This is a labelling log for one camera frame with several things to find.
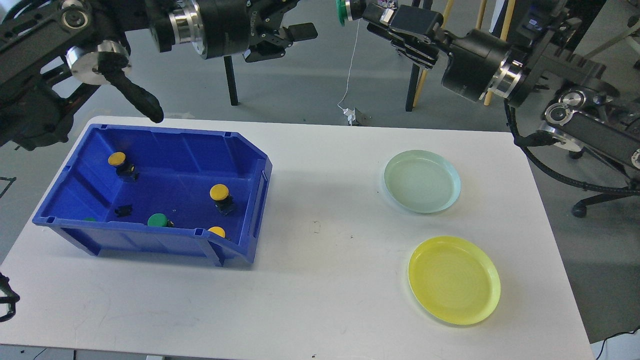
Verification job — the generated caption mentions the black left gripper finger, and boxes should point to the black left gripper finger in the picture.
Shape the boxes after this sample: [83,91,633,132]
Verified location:
[281,22,318,43]
[243,42,291,63]

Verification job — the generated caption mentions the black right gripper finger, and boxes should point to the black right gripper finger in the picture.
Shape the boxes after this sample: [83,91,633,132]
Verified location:
[362,3,444,35]
[368,22,451,69]

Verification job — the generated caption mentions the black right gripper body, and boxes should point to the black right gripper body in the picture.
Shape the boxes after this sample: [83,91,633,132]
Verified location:
[438,29,512,102]

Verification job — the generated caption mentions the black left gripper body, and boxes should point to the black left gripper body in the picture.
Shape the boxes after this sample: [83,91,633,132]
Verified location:
[199,0,293,60]

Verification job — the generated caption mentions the yellow push button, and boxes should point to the yellow push button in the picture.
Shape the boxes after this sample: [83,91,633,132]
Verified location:
[107,152,138,183]
[209,183,236,216]

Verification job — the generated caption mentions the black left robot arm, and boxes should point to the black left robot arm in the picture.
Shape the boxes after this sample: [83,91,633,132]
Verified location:
[0,0,318,151]

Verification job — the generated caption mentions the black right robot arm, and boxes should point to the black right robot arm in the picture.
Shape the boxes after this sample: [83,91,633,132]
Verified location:
[346,0,639,198]

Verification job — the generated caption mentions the light green plate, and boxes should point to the light green plate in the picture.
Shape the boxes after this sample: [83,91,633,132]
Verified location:
[382,149,462,214]

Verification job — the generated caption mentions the yellow push button front rim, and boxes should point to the yellow push button front rim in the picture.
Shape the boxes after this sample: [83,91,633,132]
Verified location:
[208,226,227,239]

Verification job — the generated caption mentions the yellow plate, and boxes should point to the yellow plate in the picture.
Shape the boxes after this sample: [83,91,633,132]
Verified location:
[407,235,502,326]

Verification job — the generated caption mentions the black stand legs centre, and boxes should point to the black stand legs centre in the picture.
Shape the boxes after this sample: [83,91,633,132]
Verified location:
[405,0,433,112]

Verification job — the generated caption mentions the black tripod legs left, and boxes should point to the black tripod legs left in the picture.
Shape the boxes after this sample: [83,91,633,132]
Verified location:
[223,55,239,106]

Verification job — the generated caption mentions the wooden easel legs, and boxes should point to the wooden easel legs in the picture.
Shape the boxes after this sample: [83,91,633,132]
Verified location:
[408,0,487,111]

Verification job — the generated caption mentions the white power adapter on floor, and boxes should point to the white power adapter on floor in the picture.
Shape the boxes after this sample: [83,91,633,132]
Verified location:
[342,108,367,126]

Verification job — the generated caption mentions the black computer tower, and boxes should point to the black computer tower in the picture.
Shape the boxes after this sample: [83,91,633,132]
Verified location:
[490,0,608,36]

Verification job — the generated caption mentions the black office chair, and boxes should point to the black office chair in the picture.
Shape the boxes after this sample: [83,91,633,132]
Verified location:
[571,193,639,218]

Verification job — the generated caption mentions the blue plastic storage bin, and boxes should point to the blue plastic storage bin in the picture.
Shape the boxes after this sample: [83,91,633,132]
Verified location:
[32,124,273,267]

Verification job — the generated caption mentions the small black part in bin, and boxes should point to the small black part in bin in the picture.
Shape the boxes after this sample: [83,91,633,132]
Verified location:
[114,203,133,218]

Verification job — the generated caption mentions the white power cable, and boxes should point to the white power cable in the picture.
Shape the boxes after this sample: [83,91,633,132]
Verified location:
[338,20,362,112]

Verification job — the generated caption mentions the black cable loop left edge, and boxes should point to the black cable loop left edge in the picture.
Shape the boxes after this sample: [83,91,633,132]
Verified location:
[0,273,21,322]

